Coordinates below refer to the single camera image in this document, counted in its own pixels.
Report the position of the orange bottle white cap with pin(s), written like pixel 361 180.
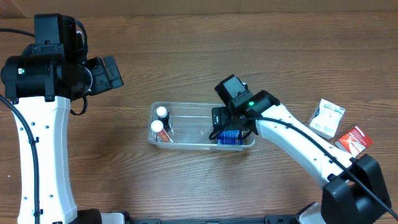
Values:
pixel 158 127

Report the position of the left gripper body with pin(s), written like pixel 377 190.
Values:
pixel 101 76

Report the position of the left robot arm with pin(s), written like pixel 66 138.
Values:
pixel 40 85

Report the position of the clear plastic container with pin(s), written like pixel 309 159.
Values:
pixel 191 127

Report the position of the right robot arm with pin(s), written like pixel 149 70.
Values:
pixel 353 190

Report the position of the dark bottle white cap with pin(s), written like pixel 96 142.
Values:
pixel 164 116

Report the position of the blue packet box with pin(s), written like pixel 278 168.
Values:
pixel 230 137

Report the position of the red packet box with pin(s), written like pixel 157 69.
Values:
pixel 354 141

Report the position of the white packet box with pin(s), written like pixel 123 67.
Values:
pixel 326 118

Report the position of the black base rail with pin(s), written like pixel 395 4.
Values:
pixel 202 220

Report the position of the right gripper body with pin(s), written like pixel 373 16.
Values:
pixel 219 117

